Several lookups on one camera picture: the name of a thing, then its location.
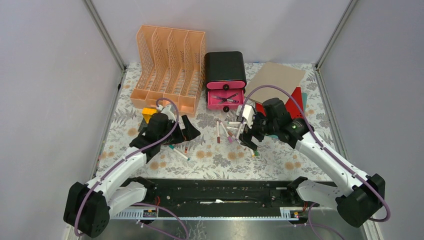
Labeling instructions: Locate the black drawer cabinet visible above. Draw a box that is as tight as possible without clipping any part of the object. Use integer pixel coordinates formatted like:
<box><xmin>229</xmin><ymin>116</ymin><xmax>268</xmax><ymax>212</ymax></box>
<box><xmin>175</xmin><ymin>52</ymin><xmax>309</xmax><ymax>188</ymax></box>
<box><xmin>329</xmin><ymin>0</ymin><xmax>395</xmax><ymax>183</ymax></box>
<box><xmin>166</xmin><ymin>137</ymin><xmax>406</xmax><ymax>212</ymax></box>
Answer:
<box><xmin>204</xmin><ymin>51</ymin><xmax>247</xmax><ymax>89</ymax></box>

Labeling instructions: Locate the gray building baseplate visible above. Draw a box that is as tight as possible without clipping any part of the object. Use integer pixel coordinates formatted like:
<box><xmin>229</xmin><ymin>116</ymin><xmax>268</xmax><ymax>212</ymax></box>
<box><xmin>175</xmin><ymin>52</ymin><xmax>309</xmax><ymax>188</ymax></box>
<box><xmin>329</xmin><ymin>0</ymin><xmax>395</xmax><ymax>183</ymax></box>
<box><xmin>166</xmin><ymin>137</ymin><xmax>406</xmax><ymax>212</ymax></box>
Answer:
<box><xmin>138</xmin><ymin>119</ymin><xmax>148</xmax><ymax>133</ymax></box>

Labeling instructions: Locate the peach plastic file organizer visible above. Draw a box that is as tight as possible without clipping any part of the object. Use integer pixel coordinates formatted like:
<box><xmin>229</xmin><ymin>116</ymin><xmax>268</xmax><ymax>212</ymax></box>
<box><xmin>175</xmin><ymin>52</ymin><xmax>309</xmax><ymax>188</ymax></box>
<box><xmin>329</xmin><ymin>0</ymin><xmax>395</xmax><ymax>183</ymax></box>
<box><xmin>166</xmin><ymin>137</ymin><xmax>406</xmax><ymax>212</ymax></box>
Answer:
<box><xmin>130</xmin><ymin>25</ymin><xmax>207</xmax><ymax>117</ymax></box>

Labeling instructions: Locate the teal cap white marker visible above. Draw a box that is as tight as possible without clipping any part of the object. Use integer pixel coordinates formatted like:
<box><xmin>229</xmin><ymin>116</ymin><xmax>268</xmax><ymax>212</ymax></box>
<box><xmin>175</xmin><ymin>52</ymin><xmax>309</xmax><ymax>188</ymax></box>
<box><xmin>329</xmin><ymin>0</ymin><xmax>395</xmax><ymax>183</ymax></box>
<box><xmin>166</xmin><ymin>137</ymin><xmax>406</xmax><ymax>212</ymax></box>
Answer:
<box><xmin>169</xmin><ymin>145</ymin><xmax>190</xmax><ymax>161</ymax></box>

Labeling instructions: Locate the purple cap white marker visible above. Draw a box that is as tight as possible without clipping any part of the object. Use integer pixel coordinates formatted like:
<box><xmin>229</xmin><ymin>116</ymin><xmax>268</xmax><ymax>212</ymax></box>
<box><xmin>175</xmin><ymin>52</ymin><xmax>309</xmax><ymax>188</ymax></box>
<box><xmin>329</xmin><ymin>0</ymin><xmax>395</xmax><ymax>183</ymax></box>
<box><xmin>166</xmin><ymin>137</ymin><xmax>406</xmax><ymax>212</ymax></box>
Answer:
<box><xmin>234</xmin><ymin>122</ymin><xmax>244</xmax><ymax>140</ymax></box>

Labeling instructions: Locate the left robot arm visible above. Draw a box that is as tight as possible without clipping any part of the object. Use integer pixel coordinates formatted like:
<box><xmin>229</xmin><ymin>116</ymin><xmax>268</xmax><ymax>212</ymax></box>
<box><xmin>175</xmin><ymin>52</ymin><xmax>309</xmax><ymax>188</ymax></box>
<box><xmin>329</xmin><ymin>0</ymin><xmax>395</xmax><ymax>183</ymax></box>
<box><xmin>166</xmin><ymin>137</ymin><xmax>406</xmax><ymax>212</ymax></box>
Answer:
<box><xmin>63</xmin><ymin>113</ymin><xmax>201</xmax><ymax>238</ymax></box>

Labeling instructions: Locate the black mounting rail base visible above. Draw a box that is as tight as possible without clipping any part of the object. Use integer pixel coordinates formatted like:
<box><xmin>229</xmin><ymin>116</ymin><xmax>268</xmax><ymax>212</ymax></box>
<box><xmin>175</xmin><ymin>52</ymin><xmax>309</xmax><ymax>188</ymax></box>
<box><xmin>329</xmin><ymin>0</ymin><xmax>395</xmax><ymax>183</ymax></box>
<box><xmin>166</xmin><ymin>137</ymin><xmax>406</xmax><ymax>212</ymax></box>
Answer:
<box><xmin>121</xmin><ymin>177</ymin><xmax>312</xmax><ymax>219</ymax></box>

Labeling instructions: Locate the pink top drawer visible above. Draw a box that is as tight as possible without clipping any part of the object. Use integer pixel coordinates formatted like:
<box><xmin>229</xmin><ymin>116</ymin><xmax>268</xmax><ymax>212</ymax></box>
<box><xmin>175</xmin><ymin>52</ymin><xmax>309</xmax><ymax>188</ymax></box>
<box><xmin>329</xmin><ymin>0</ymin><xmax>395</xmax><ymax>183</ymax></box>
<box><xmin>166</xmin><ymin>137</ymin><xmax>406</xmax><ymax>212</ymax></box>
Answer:
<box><xmin>206</xmin><ymin>80</ymin><xmax>247</xmax><ymax>91</ymax></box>

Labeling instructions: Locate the red folder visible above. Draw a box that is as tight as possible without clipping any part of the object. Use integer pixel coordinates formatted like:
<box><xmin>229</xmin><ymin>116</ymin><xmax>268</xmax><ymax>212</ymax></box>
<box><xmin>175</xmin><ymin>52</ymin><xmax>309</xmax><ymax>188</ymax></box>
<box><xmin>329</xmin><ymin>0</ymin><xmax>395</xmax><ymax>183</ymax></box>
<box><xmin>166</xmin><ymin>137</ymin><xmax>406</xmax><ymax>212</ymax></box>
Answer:
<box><xmin>255</xmin><ymin>86</ymin><xmax>304</xmax><ymax>119</ymax></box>

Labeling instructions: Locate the pink cap white marker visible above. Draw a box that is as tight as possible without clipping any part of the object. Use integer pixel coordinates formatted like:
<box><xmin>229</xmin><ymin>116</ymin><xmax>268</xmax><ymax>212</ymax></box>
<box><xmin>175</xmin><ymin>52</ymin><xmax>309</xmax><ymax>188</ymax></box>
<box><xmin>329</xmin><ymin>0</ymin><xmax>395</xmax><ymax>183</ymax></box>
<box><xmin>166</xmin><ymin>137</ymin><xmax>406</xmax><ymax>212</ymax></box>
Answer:
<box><xmin>219</xmin><ymin>121</ymin><xmax>233</xmax><ymax>143</ymax></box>

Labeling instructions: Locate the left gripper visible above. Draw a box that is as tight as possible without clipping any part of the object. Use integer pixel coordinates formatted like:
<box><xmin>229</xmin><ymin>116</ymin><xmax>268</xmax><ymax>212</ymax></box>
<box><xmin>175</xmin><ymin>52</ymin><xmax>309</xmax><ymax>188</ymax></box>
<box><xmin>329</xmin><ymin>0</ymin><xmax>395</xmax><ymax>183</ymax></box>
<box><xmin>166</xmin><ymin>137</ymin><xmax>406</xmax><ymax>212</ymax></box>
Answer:
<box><xmin>158</xmin><ymin>114</ymin><xmax>201</xmax><ymax>145</ymax></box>

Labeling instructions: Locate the pink drawer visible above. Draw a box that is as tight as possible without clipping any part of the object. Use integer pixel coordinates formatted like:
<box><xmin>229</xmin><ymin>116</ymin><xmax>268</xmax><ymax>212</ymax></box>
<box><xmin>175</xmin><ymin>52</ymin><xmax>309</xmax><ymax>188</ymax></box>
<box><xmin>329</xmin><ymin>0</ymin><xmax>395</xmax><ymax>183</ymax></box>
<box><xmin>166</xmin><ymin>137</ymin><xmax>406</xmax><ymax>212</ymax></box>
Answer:
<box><xmin>206</xmin><ymin>89</ymin><xmax>245</xmax><ymax>113</ymax></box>
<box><xmin>206</xmin><ymin>80</ymin><xmax>247</xmax><ymax>91</ymax></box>

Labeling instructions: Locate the purple gel pen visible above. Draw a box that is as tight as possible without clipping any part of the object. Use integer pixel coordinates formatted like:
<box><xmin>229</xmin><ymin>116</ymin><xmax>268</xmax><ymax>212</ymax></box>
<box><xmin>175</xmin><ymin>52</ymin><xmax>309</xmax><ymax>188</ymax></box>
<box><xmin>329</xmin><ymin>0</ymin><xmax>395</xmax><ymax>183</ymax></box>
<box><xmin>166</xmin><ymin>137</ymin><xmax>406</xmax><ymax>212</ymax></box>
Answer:
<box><xmin>219</xmin><ymin>98</ymin><xmax>239</xmax><ymax>104</ymax></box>

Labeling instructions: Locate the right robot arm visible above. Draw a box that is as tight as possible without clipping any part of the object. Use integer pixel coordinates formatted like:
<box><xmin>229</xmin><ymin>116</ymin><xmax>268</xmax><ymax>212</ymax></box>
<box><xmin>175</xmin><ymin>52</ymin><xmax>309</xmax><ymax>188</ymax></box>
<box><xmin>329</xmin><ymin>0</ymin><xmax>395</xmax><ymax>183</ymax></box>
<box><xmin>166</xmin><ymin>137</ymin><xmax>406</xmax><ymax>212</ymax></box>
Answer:
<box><xmin>236</xmin><ymin>97</ymin><xmax>386</xmax><ymax>228</ymax></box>

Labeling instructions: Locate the yellow plastic block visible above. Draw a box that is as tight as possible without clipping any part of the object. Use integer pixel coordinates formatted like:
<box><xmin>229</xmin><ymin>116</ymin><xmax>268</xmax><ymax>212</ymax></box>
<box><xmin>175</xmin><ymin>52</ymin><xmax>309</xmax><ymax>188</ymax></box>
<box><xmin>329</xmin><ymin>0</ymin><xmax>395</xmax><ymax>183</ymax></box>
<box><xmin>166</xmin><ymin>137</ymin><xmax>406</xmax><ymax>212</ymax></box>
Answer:
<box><xmin>141</xmin><ymin>107</ymin><xmax>158</xmax><ymax>124</ymax></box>

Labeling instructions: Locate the beige cardboard sheet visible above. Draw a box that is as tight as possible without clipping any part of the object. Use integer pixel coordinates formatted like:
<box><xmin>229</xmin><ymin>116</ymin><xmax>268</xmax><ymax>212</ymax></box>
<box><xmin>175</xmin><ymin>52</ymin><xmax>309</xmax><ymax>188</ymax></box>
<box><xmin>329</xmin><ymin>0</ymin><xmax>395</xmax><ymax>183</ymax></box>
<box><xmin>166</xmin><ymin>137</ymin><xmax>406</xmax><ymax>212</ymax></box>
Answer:
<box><xmin>244</xmin><ymin>62</ymin><xmax>306</xmax><ymax>104</ymax></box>

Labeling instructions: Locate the teal folder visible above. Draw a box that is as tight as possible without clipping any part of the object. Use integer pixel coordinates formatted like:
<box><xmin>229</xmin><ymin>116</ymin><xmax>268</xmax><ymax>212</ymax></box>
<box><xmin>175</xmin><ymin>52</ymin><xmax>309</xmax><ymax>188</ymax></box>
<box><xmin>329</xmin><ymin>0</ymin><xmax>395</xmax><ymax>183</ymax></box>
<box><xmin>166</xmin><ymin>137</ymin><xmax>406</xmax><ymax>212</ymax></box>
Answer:
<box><xmin>285</xmin><ymin>87</ymin><xmax>307</xmax><ymax>119</ymax></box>

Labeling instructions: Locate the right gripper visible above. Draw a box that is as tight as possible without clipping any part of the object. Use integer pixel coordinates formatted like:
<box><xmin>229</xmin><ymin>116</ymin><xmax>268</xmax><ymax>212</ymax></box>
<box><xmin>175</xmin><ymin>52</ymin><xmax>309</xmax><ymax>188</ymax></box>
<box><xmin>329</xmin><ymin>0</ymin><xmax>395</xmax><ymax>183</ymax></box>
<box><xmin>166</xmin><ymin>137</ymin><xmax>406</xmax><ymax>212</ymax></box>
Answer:
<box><xmin>239</xmin><ymin>110</ymin><xmax>278</xmax><ymax>151</ymax></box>

